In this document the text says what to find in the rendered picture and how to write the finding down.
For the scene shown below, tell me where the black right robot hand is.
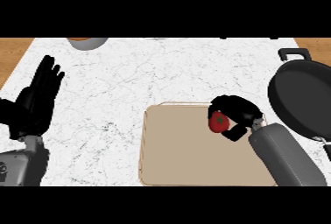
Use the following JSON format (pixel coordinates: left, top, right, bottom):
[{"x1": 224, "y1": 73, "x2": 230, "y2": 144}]
[{"x1": 207, "y1": 94, "x2": 264, "y2": 143}]

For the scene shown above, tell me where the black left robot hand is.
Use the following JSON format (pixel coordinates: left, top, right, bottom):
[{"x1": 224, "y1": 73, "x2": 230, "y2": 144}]
[{"x1": 0, "y1": 54, "x2": 66, "y2": 141}]

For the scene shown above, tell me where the red tomato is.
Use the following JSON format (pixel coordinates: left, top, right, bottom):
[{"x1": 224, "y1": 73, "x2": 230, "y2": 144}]
[{"x1": 208, "y1": 110, "x2": 232, "y2": 134}]

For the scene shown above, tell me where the black pot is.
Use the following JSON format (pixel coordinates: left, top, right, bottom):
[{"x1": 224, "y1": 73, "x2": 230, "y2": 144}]
[{"x1": 266, "y1": 47, "x2": 331, "y2": 162}]

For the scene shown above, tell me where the beige tray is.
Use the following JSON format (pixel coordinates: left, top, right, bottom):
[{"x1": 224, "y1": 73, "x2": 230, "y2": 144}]
[{"x1": 139, "y1": 101, "x2": 277, "y2": 187}]

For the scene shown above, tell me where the grey bowl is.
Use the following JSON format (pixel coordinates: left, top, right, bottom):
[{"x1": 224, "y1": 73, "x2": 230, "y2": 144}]
[{"x1": 66, "y1": 38, "x2": 109, "y2": 52}]

